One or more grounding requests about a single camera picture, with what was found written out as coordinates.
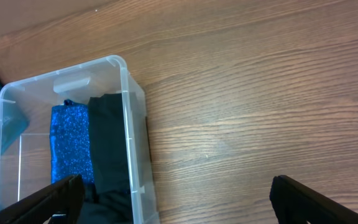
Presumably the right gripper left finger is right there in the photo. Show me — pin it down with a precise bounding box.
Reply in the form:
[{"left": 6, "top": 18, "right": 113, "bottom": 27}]
[{"left": 0, "top": 175, "right": 85, "bottom": 224}]

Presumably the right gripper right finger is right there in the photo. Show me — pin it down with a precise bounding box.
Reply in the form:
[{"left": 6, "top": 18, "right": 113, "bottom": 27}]
[{"left": 269, "top": 175, "right": 358, "bottom": 224}]

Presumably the black cloth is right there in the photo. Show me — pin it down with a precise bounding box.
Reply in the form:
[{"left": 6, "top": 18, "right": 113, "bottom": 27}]
[
  {"left": 76, "top": 182, "right": 133, "bottom": 224},
  {"left": 88, "top": 93, "right": 131, "bottom": 194}
]

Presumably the blue glitter fabric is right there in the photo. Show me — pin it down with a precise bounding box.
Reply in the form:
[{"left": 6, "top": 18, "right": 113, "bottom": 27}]
[{"left": 49, "top": 100, "right": 94, "bottom": 184}]

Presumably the clear plastic storage bin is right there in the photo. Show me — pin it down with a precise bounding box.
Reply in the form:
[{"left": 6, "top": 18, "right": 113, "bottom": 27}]
[{"left": 0, "top": 55, "right": 160, "bottom": 223}]

